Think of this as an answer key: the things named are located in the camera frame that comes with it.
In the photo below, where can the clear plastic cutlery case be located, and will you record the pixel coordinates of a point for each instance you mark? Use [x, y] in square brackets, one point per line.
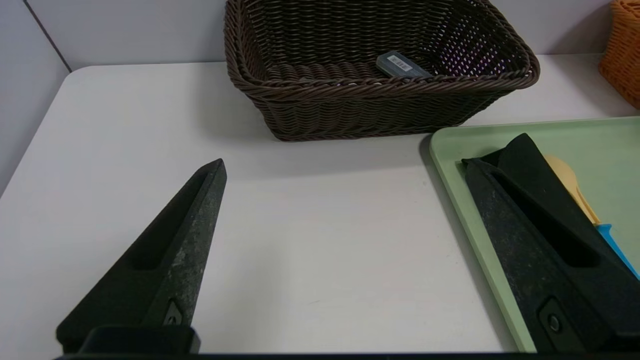
[402, 66]

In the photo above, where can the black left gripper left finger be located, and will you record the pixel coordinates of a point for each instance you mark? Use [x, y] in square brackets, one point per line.
[165, 270]

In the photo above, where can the dark brown wicker basket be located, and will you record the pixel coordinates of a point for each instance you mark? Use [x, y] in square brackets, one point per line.
[350, 105]

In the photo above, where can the orange wicker basket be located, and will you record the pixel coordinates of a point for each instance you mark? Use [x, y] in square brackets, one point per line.
[622, 55]

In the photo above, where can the black glasses case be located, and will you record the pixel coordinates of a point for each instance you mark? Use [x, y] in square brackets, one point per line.
[530, 170]

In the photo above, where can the light green plastic tray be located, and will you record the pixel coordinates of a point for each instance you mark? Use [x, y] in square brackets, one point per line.
[450, 165]

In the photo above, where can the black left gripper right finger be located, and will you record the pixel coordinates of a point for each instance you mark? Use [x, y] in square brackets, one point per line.
[540, 260]

